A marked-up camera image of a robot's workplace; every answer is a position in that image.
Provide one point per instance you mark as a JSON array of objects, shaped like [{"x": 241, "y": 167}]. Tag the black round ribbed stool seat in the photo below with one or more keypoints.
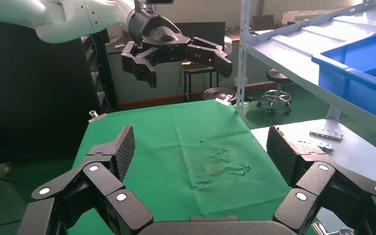
[{"x": 218, "y": 94}]

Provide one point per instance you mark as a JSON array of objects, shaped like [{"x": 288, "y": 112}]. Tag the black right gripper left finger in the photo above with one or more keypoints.
[{"x": 103, "y": 181}]

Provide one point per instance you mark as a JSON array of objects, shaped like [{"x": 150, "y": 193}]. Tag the black stool chrome base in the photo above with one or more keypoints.
[{"x": 277, "y": 77}]

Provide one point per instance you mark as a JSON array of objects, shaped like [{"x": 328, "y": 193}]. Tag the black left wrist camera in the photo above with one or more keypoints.
[{"x": 158, "y": 1}]

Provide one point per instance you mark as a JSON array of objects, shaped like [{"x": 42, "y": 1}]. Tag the small black side table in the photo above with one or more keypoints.
[{"x": 197, "y": 68}]

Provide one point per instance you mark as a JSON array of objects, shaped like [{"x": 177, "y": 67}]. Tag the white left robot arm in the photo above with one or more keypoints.
[{"x": 61, "y": 19}]

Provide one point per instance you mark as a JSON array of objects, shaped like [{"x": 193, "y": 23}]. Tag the silver cloth clip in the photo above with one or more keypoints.
[
  {"x": 96, "y": 116},
  {"x": 332, "y": 231},
  {"x": 222, "y": 101}
]

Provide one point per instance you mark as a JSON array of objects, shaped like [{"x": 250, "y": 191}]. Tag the large blue plastic bin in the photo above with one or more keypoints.
[{"x": 353, "y": 87}]

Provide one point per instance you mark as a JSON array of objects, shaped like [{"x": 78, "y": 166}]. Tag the green table cloth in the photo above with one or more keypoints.
[{"x": 175, "y": 146}]

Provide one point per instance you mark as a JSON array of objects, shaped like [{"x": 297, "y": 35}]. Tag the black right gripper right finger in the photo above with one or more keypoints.
[{"x": 317, "y": 181}]

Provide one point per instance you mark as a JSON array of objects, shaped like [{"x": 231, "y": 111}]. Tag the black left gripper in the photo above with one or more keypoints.
[{"x": 162, "y": 35}]

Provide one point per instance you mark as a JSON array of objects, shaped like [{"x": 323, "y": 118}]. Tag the ridged metal strip part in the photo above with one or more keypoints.
[
  {"x": 326, "y": 134},
  {"x": 326, "y": 147}
]

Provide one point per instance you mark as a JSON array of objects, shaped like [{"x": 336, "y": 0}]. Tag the white metal shelf rack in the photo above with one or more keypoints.
[{"x": 291, "y": 61}]

